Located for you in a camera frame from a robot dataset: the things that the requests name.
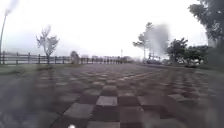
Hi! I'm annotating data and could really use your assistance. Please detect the grey checkered paved path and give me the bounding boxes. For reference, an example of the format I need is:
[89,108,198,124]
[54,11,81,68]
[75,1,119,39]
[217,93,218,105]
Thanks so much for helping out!
[0,63,224,128]

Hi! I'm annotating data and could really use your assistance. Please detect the small round bush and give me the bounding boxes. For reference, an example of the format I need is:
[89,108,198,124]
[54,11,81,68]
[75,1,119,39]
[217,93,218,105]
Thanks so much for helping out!
[69,50,81,65]

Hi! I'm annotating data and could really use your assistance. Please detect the tall slender tree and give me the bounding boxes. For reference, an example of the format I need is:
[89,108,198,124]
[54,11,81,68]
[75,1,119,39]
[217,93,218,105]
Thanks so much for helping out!
[132,21,155,63]

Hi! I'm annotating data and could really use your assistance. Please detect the round dark green tree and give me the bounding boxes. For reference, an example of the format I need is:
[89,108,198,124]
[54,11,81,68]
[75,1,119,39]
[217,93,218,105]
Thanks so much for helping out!
[165,37,189,65]

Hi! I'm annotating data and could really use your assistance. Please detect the small thin tree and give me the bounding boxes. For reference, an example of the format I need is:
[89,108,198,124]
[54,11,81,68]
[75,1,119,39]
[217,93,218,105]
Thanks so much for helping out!
[35,25,61,65]

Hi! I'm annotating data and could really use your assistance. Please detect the grass strip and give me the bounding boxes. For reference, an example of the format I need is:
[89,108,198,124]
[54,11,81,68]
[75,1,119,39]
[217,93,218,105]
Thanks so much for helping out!
[0,63,81,76]

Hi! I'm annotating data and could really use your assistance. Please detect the dark green hedge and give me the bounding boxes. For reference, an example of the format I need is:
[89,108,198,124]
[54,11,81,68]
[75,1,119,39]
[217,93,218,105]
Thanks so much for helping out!
[182,44,224,70]

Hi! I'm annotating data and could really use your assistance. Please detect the large dark tree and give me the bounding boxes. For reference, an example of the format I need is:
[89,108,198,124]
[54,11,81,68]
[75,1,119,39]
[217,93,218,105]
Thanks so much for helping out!
[188,0,224,48]

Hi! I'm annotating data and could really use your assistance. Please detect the lamp pole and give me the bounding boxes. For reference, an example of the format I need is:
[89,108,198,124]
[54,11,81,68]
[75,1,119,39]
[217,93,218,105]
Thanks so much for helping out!
[0,9,12,65]

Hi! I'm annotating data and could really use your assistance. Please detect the wooden rail fence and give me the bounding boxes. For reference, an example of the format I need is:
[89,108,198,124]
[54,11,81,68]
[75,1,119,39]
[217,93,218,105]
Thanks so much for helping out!
[0,50,133,66]

